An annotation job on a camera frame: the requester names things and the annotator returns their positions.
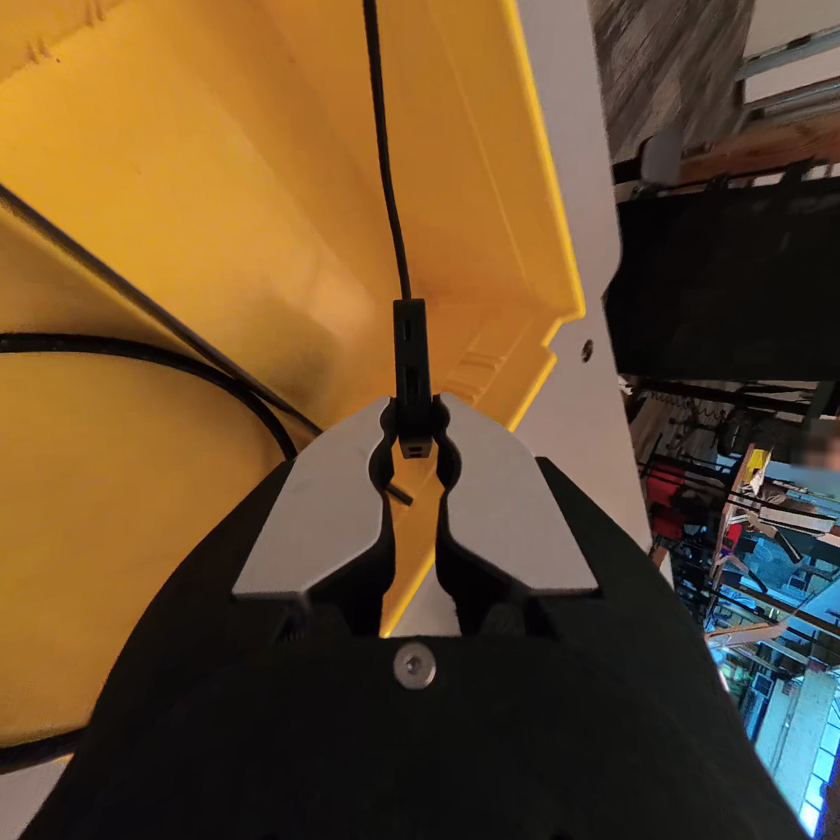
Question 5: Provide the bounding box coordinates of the smooth black adapter cable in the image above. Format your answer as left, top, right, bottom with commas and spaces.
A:
362, 0, 413, 304

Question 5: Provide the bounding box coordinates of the yellow plastic bin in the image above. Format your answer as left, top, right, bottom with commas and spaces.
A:
0, 0, 587, 752

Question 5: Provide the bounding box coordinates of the thick black braided hdmi cable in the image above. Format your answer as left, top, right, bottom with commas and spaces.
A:
0, 332, 301, 775

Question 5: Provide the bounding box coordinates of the black equipment case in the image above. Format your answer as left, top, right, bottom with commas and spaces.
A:
602, 172, 840, 383

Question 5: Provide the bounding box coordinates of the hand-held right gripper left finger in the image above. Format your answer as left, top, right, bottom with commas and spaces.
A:
231, 395, 399, 637

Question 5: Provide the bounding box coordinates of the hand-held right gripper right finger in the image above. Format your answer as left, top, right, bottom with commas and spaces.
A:
433, 392, 599, 637

